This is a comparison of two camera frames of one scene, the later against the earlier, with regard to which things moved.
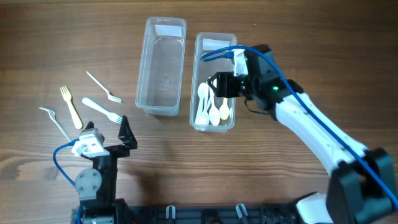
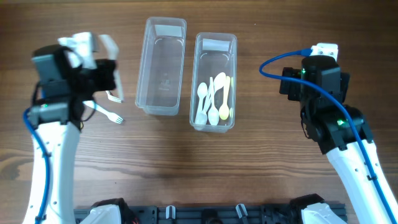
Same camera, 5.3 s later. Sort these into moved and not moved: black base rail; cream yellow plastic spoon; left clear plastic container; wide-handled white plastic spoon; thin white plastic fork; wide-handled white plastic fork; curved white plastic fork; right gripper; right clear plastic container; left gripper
Moved: curved white plastic fork; right gripper; left gripper
Not moved: wide-handled white plastic spoon; black base rail; wide-handled white plastic fork; left clear plastic container; thin white plastic fork; cream yellow plastic spoon; right clear plastic container
